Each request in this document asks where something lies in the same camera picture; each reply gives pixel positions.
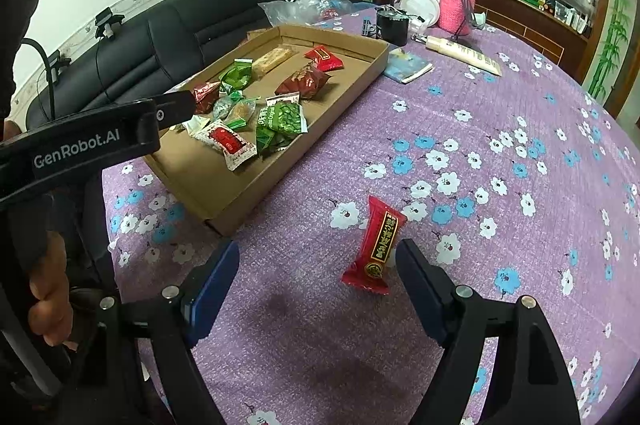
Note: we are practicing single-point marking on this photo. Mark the brown wooden cabinet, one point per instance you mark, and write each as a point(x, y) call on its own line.
point(525, 15)

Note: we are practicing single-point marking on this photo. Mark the black leather sofa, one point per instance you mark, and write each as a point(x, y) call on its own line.
point(175, 35)

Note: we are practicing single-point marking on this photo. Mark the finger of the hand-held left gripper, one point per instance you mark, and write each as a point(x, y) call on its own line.
point(177, 107)

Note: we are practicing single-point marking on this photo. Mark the green bamboo wall decal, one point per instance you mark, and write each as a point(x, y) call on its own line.
point(612, 45)

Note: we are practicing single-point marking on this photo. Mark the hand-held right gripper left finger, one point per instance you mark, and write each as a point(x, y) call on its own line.
point(210, 295)

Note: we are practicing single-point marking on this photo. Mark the small clear snack packet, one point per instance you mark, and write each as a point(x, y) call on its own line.
point(222, 107)

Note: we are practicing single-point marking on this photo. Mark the black binder clip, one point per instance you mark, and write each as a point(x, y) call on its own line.
point(368, 28)

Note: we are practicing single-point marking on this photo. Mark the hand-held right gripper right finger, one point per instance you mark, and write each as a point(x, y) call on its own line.
point(422, 295)

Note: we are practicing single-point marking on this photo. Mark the clear-wrapped biscuit bar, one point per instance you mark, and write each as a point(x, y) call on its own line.
point(272, 61)

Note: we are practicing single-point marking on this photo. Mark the purple floral tablecloth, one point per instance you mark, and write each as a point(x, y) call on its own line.
point(450, 255)

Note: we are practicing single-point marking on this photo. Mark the person's left hand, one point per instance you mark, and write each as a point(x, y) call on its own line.
point(50, 295)

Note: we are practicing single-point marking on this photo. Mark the cream squeeze tube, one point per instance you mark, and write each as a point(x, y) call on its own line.
point(460, 51)

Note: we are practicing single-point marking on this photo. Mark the clear packet of golden snack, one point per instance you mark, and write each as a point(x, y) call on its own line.
point(242, 112)

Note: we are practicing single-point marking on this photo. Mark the black clamp mount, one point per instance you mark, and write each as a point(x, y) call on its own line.
point(59, 66)

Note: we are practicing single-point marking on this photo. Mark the clear plastic bags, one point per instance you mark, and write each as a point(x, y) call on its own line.
point(295, 10)

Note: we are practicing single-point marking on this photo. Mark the white round lid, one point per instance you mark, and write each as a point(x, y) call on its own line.
point(420, 2)

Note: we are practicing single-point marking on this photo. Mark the small red snack packet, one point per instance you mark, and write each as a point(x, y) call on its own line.
point(325, 59)

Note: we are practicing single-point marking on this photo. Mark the bright red black-label snack packet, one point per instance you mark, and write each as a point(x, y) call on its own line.
point(377, 245)

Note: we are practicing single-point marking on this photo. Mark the black clip camera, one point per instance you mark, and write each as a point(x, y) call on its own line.
point(107, 22)

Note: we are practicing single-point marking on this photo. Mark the white paper cup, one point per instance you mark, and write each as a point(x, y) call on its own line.
point(478, 20)

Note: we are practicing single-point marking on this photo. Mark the blue booklet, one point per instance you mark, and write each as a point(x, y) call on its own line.
point(407, 65)

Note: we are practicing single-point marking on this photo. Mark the green foil snack packet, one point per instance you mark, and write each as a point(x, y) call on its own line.
point(237, 76)

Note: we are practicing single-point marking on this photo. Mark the cardboard tray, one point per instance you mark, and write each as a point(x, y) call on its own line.
point(350, 70)

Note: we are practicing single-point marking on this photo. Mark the white and green snack packet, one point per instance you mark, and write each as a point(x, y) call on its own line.
point(197, 125)

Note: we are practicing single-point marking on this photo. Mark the small green snack packet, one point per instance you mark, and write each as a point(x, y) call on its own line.
point(267, 140)

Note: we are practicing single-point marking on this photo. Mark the white and red snack packet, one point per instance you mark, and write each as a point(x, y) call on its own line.
point(227, 142)

